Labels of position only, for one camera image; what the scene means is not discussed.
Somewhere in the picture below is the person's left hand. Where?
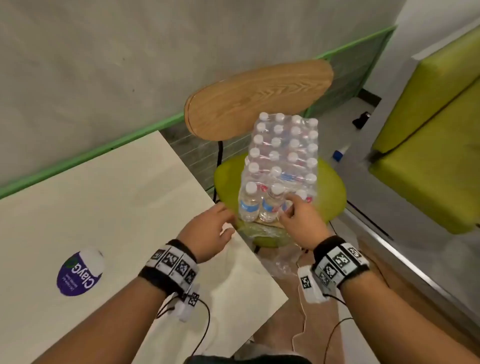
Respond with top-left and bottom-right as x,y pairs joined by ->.
176,202 -> 236,264

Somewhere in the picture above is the person's right hand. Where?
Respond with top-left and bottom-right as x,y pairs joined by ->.
277,194 -> 333,251

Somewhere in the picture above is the person's right forearm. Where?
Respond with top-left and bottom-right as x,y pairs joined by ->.
339,271 -> 480,364

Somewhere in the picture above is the person's left forearm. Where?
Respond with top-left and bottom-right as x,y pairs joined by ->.
31,277 -> 177,364

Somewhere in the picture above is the person's black shirt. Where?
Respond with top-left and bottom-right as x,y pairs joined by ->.
183,352 -> 312,364

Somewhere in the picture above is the brown cardboard sheet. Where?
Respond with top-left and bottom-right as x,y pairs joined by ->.
243,219 -> 288,230

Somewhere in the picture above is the black marker-tag wristband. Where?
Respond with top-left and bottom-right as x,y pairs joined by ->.
137,239 -> 200,299
311,235 -> 370,292

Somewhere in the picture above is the white table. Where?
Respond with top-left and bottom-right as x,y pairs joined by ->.
0,130 -> 290,364

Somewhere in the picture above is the black floor object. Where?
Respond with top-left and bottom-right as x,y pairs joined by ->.
352,111 -> 372,130

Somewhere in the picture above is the green metal mesh fence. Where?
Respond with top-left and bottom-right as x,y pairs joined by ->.
0,25 -> 398,226

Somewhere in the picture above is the wooden-backed green seat chair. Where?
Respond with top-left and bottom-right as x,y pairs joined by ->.
183,59 -> 395,256

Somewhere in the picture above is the purple round sticker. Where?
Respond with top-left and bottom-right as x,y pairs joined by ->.
56,247 -> 105,298

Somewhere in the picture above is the green upholstered sofa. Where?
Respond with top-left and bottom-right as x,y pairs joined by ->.
369,26 -> 480,235

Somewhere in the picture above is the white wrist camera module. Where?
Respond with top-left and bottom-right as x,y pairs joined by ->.
298,265 -> 331,305
174,290 -> 202,323

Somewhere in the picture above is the thin white cable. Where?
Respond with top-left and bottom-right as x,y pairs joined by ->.
291,250 -> 308,353

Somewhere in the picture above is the thin black cable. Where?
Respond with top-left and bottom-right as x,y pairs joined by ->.
323,294 -> 354,364
155,292 -> 212,357

